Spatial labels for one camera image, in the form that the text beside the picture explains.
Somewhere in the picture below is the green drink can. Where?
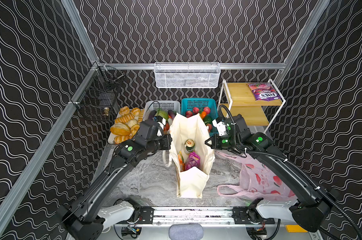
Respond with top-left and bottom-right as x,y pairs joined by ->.
184,139 -> 195,153

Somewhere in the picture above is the orange Fox's candy bag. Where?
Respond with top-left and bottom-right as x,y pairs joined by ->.
178,150 -> 185,172

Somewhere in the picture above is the purple grape candy bag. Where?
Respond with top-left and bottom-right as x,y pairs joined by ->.
184,152 -> 200,171

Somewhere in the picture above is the cream canvas tote bag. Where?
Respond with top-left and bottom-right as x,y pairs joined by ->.
170,114 -> 215,199

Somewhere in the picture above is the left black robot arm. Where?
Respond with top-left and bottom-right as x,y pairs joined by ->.
56,119 -> 172,240

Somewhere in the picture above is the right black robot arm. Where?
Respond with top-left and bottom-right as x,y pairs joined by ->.
205,105 -> 362,240

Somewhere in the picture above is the pink plastic grocery bag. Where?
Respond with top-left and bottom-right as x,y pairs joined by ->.
215,151 -> 297,201

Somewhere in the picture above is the green cabbage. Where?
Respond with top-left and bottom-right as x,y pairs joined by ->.
156,110 -> 169,121

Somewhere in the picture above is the purple eggplant right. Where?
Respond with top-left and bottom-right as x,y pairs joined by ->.
168,110 -> 177,120

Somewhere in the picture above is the purple eggplant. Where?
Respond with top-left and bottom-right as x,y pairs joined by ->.
148,110 -> 157,120
168,110 -> 177,120

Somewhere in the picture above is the red apple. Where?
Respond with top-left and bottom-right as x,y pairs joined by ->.
203,107 -> 211,115

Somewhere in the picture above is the purple eggplant left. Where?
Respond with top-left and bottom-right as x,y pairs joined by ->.
148,110 -> 157,120

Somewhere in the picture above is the small white bun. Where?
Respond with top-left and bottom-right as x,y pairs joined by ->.
127,119 -> 138,128

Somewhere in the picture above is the white plastic vegetable basket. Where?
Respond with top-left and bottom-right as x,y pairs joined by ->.
143,100 -> 181,121

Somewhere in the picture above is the bun back right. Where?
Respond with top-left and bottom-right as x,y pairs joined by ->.
131,108 -> 141,117

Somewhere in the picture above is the teal plastic fruit basket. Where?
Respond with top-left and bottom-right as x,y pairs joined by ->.
181,98 -> 218,136

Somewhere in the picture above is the striped long bread back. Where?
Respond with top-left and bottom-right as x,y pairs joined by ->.
115,113 -> 135,124

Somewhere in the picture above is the white wooden two-tier shelf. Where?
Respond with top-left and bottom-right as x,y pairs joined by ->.
218,79 -> 286,135

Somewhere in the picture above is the twisted bun back left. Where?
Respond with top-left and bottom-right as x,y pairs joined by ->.
119,106 -> 131,116

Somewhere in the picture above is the white bread tray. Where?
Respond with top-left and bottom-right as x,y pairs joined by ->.
107,109 -> 146,146

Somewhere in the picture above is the purple Fox's candy bag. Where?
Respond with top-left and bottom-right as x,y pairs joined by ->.
248,83 -> 281,102

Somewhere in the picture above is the grey foam pad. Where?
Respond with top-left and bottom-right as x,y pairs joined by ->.
169,224 -> 204,240

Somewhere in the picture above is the white wire wall basket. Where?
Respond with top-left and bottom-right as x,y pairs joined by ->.
154,62 -> 221,89

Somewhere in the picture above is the metal base rail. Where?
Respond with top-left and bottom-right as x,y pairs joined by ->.
130,207 -> 276,227

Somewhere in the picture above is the black wire wall basket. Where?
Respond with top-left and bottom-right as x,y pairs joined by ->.
74,66 -> 126,122

